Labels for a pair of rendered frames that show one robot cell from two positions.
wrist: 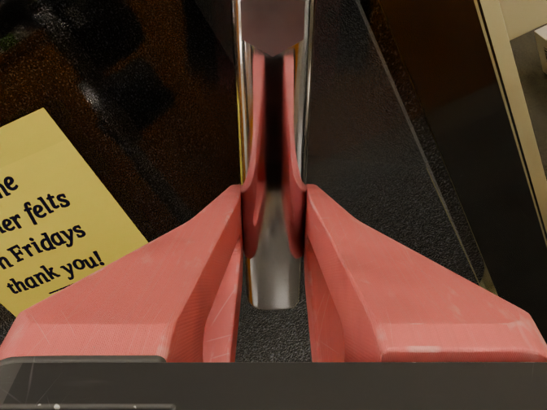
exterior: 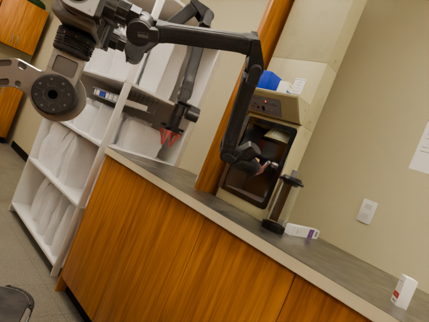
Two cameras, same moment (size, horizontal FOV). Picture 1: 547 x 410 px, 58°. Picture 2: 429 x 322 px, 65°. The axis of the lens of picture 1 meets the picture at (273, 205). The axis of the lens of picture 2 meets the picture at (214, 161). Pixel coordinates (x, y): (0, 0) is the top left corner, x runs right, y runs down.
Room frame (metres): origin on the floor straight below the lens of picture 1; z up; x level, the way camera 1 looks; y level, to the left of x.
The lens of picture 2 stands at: (-1.40, -0.41, 1.17)
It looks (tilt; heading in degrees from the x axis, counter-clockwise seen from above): 2 degrees down; 23
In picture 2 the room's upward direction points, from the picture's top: 22 degrees clockwise
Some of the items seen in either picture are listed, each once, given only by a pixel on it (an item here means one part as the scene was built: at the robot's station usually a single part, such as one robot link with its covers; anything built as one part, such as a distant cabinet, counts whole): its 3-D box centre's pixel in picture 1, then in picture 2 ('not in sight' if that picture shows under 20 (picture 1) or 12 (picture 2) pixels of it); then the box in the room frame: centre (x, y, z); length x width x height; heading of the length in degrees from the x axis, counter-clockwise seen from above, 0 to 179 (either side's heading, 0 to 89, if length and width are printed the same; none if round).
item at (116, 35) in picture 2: not in sight; (117, 40); (-0.25, 0.74, 1.45); 0.09 x 0.08 x 0.12; 41
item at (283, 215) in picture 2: not in sight; (281, 203); (0.04, -0.16, 1.06); 0.11 x 0.11 x 0.21
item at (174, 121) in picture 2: not in sight; (173, 122); (-0.02, 0.45, 1.21); 0.10 x 0.07 x 0.07; 160
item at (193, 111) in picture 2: not in sight; (188, 107); (0.01, 0.42, 1.31); 0.11 x 0.09 x 0.12; 131
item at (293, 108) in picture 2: not in sight; (271, 104); (0.13, 0.08, 1.46); 0.32 x 0.11 x 0.10; 70
